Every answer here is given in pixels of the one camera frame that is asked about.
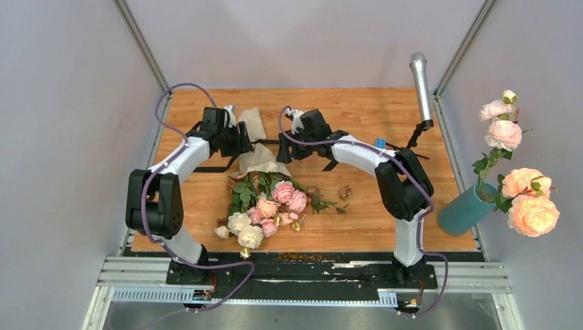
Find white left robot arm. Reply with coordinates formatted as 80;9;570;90
125;104;253;284

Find peach roses in vase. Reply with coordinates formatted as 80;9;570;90
472;89;560;237

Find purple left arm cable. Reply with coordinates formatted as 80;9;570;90
140;82;256;312

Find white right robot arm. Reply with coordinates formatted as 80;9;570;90
276;106;435;287

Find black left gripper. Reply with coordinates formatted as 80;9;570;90
218;122;256;158

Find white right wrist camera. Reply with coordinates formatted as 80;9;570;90
285;109;304;134

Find white slotted cable duct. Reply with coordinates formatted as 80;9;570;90
111;287;398;307

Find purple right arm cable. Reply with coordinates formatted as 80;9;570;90
278;105;450;318

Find blue toy brick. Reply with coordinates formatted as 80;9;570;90
374;138;386;149

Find teal ceramic vase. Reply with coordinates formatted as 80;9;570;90
437;183;498;236

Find dried brown rose head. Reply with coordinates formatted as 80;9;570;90
338;185;352;201

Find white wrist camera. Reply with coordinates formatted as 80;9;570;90
223;104;237;128
285;109;304;134

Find rose bouquet with green leaves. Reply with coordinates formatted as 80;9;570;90
214;171;348;260

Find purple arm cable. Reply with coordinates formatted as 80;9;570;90
140;82;256;312
278;105;450;318

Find black ribbon strap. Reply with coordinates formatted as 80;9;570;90
192;139;340;174

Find brown kraft wrapping paper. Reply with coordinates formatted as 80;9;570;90
229;107;291;179

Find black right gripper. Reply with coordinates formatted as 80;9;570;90
278;126;318;163

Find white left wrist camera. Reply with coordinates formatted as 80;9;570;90
223;104;237;128

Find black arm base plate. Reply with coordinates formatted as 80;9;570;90
165;252;438;300

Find silver microphone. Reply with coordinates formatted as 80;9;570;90
409;52;434;131

